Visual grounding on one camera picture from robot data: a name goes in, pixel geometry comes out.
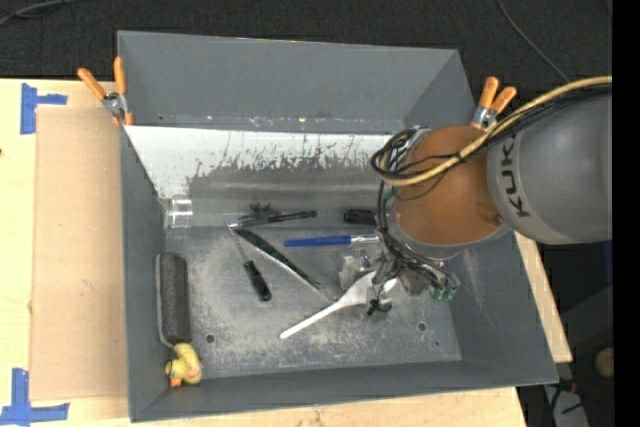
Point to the small black cap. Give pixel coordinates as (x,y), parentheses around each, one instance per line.
(358,216)

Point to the black foam roller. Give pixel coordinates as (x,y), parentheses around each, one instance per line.
(175,297)

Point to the yellow rubber duck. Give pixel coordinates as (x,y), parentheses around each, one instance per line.
(184,367)

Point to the black cylinder on white bracket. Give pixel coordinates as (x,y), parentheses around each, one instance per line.
(384,289)

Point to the blue pen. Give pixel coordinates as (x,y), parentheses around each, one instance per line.
(317,241)

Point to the black hand tool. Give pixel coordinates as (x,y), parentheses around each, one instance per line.
(280,216)

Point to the grey metal bin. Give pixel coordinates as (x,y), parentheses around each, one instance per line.
(280,80)

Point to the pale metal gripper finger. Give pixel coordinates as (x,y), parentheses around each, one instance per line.
(354,279)
(364,260)

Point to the brown cardboard board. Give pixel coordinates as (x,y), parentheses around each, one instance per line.
(75,255)

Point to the clear plastic cup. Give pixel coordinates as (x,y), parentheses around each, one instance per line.
(179,213)

